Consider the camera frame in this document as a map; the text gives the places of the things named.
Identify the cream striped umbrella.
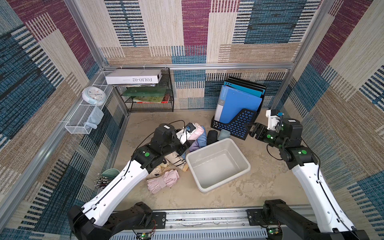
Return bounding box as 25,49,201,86
165,152,189,172

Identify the white plastic storage box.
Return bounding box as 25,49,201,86
186,138,251,193

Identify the pink umbrella with black strap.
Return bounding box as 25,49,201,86
188,123,205,140

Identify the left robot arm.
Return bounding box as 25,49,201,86
68,123,196,240

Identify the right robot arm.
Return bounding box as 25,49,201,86
245,119,369,240

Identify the lavender folded umbrella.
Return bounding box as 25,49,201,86
189,140,201,152

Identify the blue folded umbrella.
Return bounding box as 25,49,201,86
197,126,207,149

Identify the black folded umbrella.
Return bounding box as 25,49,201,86
207,130,218,145

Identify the grey green folded umbrella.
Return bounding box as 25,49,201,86
217,129,231,141

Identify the white folio box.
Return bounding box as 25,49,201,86
106,69,162,85

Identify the black mesh file holder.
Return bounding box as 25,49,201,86
211,109,260,140

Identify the teal file folder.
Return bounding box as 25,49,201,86
224,81,265,98

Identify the green book on shelf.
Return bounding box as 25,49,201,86
122,87,167,97

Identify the green pen cup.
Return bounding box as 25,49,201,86
101,169,120,180

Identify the light blue cloth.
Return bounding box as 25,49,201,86
84,107,104,131

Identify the white round clock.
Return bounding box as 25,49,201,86
82,86,107,106

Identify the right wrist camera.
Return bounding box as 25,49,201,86
266,109,284,132

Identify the black wire shelf rack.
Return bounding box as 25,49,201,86
115,68,175,114

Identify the white wire wall basket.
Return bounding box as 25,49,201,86
65,71,113,135

